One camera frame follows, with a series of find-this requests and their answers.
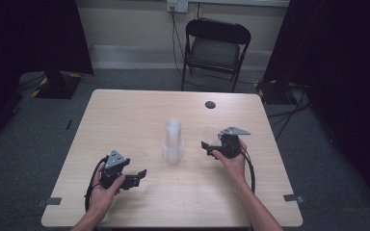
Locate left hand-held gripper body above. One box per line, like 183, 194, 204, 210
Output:
98, 149, 142, 191

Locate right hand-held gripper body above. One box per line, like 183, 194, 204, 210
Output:
217, 125, 251, 160

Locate transparent drinking cup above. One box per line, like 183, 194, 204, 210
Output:
201, 124, 224, 149

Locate person's right hand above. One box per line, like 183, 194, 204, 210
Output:
211, 138, 249, 181

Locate person's left hand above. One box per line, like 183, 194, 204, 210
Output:
90, 163, 126, 219

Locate black stand base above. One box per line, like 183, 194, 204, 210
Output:
31, 70, 84, 100
255, 79, 291, 106

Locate grey tape strip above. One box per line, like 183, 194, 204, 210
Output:
282, 193, 304, 204
36, 196, 63, 208

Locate black folding chair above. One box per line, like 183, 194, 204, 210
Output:
180, 17, 252, 93

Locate dark curtain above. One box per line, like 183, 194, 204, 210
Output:
0, 0, 94, 153
262, 0, 370, 218

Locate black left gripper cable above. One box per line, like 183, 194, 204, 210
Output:
84, 155, 111, 214

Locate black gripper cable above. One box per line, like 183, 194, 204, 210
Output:
84, 155, 111, 214
240, 149, 257, 194

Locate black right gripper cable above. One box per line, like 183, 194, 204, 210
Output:
240, 149, 257, 194

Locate black floor cables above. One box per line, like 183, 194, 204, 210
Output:
265, 84, 313, 142

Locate black wall socket cable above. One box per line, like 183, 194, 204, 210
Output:
171, 9, 206, 92

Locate white wall socket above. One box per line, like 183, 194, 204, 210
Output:
166, 0, 190, 14

